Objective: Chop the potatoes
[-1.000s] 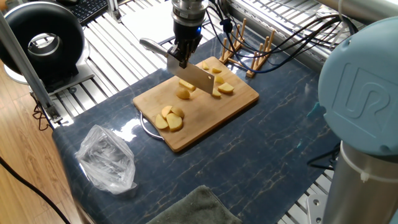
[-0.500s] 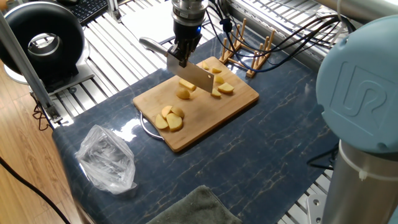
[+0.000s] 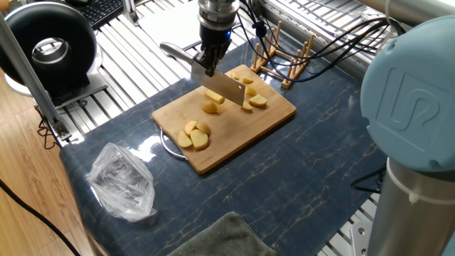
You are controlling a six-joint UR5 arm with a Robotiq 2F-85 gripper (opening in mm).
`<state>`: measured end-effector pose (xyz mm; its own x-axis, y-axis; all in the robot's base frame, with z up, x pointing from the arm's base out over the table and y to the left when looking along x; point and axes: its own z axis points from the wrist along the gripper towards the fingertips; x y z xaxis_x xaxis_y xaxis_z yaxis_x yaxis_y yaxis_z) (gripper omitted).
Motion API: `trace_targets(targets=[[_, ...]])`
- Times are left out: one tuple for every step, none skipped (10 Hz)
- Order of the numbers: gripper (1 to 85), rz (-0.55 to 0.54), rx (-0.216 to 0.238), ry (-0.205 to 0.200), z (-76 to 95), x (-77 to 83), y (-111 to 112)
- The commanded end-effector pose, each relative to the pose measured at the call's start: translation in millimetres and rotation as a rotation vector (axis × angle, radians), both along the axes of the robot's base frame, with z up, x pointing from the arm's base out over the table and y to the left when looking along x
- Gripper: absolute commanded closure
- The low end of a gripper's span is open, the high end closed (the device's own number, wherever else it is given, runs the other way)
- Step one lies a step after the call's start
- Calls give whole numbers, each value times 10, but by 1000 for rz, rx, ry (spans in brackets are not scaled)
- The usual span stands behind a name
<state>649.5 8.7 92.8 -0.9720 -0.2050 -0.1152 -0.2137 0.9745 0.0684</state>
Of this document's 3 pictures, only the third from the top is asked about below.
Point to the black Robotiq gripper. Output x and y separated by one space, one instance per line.
215 35

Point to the steel cleaver knife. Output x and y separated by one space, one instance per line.
220 83

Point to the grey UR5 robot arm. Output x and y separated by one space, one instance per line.
409 99

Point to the white paper pad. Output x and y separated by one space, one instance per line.
170 25

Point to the wooden peg rack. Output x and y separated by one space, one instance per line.
288 81

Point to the wooden cutting board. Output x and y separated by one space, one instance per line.
249 135

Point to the black keyboard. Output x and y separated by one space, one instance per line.
101 10

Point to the dark blue marbled mat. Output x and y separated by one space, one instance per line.
302 160

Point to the clear plastic bag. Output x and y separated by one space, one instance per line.
121 181

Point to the grey-green towel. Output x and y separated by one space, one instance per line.
227 238

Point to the perforated aluminium plate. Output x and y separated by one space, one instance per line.
359 238

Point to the short aluminium post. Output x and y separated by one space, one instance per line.
129 10

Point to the slanted aluminium post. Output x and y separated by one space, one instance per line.
28 74

